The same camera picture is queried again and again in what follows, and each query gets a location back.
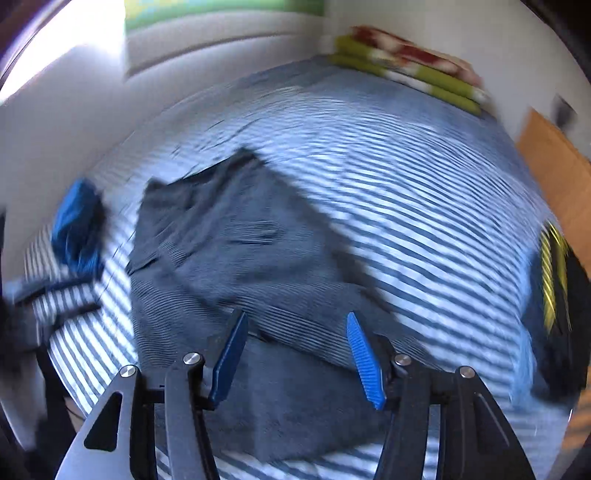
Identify white padded headboard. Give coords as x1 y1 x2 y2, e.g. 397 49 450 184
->
124 14 324 77

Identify light blue cloth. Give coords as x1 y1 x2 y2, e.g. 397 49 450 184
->
510 332 536 402

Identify grey pants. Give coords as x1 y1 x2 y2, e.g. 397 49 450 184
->
127 148 444 462

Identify green wall poster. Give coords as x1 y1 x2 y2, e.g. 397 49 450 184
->
124 0 326 31

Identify dark cloth with yellow stripes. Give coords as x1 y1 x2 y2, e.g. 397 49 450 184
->
526 222 587 398

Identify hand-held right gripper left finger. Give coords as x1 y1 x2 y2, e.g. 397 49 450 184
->
55 308 250 480

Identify folded striped garment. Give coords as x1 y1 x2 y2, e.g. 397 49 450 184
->
14 272 100 324

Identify blue white striped bedspread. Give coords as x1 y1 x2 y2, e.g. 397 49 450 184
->
23 58 573 480

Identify dark blurred object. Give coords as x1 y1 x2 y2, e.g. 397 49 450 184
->
0 208 75 462

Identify wooden slatted bed rail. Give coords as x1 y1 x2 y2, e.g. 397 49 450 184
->
515 108 591 259

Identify folded green red printed blanket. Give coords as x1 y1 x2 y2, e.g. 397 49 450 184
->
328 25 492 116

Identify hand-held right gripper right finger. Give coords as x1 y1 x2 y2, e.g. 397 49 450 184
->
346 311 539 480

